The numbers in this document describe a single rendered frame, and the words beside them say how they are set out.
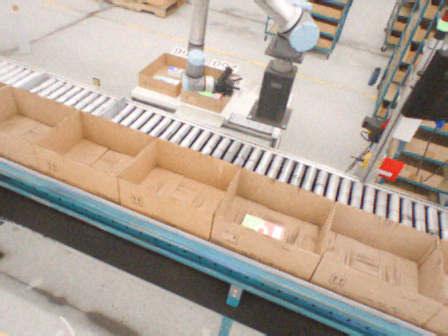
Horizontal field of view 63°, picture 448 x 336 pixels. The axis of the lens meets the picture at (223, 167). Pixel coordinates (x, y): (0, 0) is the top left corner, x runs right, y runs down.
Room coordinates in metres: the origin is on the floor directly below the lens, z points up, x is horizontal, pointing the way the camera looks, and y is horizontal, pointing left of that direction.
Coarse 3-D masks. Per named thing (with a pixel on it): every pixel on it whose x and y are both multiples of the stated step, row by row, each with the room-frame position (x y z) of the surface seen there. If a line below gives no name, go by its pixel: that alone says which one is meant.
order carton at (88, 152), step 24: (72, 120) 1.29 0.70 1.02; (96, 120) 1.32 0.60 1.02; (48, 144) 1.14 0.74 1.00; (72, 144) 1.26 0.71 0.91; (96, 144) 1.31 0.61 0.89; (120, 144) 1.29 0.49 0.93; (144, 144) 1.26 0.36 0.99; (48, 168) 1.05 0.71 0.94; (72, 168) 1.02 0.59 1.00; (96, 168) 0.99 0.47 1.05; (120, 168) 1.18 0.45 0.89; (96, 192) 0.99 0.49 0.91
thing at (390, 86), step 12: (420, 0) 3.94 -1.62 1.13; (420, 12) 3.47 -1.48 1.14; (408, 24) 4.23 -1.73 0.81; (408, 36) 3.49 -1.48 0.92; (396, 48) 4.20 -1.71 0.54; (396, 60) 3.86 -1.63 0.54; (384, 72) 4.23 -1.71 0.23; (384, 84) 3.67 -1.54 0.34; (396, 84) 3.72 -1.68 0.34; (384, 96) 3.32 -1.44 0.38
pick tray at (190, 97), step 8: (208, 72) 2.38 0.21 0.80; (216, 72) 2.37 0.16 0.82; (184, 96) 2.02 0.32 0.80; (192, 96) 2.01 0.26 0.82; (200, 96) 1.99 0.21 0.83; (232, 96) 2.18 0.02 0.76; (192, 104) 2.01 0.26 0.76; (200, 104) 1.99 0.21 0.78; (208, 104) 1.98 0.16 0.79; (216, 104) 1.97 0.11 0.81; (224, 104) 2.02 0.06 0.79; (216, 112) 1.97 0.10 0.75
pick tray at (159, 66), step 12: (156, 60) 2.36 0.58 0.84; (168, 60) 2.48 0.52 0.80; (180, 60) 2.46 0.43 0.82; (144, 72) 2.20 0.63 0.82; (156, 72) 2.34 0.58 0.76; (144, 84) 2.11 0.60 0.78; (156, 84) 2.09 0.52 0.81; (168, 84) 2.06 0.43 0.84; (180, 84) 2.11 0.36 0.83; (168, 96) 2.06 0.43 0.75
